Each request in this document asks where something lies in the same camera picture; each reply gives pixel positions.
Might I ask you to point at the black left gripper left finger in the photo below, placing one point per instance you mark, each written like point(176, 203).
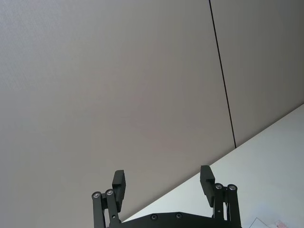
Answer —
point(118, 190)

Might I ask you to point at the pale grey wall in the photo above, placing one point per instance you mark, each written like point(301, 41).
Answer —
point(118, 83)

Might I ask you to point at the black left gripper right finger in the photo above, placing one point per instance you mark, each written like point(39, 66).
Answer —
point(207, 190)

